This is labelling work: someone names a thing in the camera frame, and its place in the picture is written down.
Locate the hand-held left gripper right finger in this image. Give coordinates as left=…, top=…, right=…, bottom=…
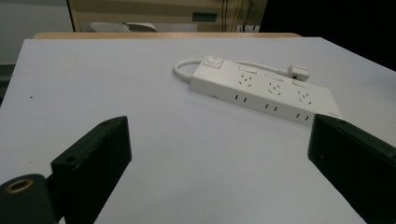
left=307, top=113, right=396, bottom=224

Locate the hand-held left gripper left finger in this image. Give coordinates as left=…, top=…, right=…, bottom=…
left=50, top=115, right=133, bottom=224

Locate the white power strip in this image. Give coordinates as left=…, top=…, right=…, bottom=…
left=189, top=55, right=343, bottom=127

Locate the white power plug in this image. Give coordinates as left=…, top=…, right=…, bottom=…
left=278, top=64, right=310, bottom=82

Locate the beige wooden cabinet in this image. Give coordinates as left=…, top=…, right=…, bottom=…
left=66, top=0, right=269, bottom=34

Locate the white power strip cable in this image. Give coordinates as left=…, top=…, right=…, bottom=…
left=173, top=59, right=289, bottom=83

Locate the bundle of hanging cables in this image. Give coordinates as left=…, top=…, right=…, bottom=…
left=221, top=0, right=261, bottom=33

